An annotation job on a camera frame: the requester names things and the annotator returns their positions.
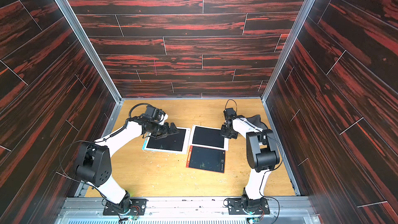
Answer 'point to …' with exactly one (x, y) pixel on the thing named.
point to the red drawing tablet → (206, 159)
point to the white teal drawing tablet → (176, 143)
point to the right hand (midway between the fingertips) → (229, 134)
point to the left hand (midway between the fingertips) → (175, 133)
